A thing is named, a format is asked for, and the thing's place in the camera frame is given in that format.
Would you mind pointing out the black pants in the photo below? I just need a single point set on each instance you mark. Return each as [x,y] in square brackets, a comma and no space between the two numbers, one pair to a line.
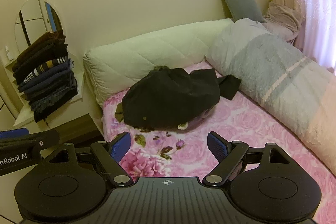
[170,98]

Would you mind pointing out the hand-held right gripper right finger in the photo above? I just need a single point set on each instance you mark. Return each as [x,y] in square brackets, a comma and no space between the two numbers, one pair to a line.
[217,146]

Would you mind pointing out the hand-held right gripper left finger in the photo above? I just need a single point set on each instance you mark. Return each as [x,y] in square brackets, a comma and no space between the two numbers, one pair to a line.
[121,146]

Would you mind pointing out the purple garment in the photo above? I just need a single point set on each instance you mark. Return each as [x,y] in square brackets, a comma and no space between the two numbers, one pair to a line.
[203,114]

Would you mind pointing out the white dresser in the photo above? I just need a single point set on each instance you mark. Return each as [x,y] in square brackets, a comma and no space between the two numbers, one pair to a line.
[15,98]

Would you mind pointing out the oval wall mirror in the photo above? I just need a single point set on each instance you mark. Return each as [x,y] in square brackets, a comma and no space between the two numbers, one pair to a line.
[31,19]

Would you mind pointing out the pink floral blanket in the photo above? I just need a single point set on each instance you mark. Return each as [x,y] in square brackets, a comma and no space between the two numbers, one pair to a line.
[249,124]

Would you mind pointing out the stack of dark folded clothes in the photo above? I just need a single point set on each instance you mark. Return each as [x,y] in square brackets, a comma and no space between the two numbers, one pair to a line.
[44,74]

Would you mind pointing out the lilac crumpled cloth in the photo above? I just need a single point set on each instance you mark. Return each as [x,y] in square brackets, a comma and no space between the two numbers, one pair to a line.
[283,18]

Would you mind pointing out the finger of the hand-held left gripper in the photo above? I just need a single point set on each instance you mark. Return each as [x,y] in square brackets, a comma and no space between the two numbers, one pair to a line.
[14,133]
[39,140]

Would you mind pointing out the grey pillow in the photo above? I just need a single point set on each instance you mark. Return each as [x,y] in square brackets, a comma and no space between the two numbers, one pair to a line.
[241,3]

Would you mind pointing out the cream padded headboard cushion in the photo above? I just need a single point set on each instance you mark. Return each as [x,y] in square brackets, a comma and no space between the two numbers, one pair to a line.
[147,56]

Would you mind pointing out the grey and pink duvet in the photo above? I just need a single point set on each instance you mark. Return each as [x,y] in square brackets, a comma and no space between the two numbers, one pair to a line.
[275,69]

